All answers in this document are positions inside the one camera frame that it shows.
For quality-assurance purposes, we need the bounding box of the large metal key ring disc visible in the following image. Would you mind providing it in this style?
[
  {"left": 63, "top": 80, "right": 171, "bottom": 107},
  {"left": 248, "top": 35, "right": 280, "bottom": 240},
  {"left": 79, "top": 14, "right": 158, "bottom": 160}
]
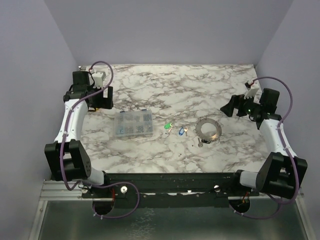
[{"left": 194, "top": 117, "right": 222, "bottom": 143}]

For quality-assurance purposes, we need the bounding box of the blue key tag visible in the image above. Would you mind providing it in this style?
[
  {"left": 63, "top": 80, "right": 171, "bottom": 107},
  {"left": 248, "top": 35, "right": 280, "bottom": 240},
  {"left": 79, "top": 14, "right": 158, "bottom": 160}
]
[{"left": 178, "top": 127, "right": 188, "bottom": 136}]

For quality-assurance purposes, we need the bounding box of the green key tag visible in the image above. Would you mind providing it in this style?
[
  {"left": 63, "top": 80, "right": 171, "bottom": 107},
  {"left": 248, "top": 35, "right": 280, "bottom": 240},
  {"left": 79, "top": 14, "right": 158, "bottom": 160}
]
[{"left": 164, "top": 122, "right": 174, "bottom": 132}]

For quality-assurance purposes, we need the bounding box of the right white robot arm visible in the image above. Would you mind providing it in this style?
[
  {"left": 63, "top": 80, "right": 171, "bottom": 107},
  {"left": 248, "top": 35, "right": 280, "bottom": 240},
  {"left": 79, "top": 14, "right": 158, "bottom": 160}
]
[{"left": 220, "top": 88, "right": 308, "bottom": 200}]

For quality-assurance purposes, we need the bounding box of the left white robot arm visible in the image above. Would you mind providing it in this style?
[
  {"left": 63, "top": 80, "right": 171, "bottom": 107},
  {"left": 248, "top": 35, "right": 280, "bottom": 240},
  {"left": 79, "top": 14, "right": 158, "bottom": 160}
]
[{"left": 44, "top": 70, "right": 114, "bottom": 198}]

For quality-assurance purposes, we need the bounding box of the clear plastic parts box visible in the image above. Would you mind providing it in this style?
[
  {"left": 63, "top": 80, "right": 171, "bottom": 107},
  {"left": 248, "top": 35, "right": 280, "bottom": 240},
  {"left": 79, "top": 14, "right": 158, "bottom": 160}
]
[{"left": 114, "top": 109, "right": 154, "bottom": 138}]

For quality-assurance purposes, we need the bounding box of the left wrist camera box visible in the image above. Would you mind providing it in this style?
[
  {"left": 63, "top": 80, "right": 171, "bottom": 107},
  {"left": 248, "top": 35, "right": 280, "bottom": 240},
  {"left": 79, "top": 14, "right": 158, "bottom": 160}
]
[{"left": 91, "top": 71, "right": 106, "bottom": 89}]

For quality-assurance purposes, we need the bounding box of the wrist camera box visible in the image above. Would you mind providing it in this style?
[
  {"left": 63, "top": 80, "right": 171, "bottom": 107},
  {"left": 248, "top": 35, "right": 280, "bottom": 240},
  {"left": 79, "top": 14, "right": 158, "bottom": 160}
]
[
  {"left": 91, "top": 71, "right": 106, "bottom": 89},
  {"left": 244, "top": 80, "right": 260, "bottom": 99}
]

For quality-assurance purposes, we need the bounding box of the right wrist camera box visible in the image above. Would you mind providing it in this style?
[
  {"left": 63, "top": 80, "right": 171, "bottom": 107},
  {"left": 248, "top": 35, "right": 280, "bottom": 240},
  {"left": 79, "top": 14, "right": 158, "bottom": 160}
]
[{"left": 244, "top": 80, "right": 260, "bottom": 99}]

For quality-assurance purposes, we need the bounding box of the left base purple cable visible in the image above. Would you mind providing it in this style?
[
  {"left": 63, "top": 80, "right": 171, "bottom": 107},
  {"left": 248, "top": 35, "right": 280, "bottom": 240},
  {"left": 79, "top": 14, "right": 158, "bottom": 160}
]
[{"left": 87, "top": 181, "right": 141, "bottom": 221}]

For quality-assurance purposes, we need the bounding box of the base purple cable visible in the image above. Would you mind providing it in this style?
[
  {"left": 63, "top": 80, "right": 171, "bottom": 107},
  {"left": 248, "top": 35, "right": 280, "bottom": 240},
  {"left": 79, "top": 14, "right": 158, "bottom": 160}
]
[
  {"left": 87, "top": 181, "right": 141, "bottom": 221},
  {"left": 232, "top": 197, "right": 283, "bottom": 220}
]

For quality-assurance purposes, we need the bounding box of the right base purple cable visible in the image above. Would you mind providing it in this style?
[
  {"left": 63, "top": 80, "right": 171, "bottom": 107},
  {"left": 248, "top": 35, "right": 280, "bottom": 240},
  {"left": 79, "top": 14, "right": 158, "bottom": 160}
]
[{"left": 232, "top": 197, "right": 283, "bottom": 220}]

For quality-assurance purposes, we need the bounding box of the aluminium frame rail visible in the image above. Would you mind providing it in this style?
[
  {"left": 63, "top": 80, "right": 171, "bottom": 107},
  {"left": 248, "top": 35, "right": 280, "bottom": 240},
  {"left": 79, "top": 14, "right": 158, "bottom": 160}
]
[{"left": 28, "top": 180, "right": 82, "bottom": 240}]

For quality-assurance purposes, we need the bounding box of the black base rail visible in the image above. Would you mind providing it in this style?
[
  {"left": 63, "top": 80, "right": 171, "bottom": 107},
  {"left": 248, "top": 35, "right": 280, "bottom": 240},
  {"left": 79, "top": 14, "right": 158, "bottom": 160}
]
[{"left": 82, "top": 172, "right": 259, "bottom": 209}]

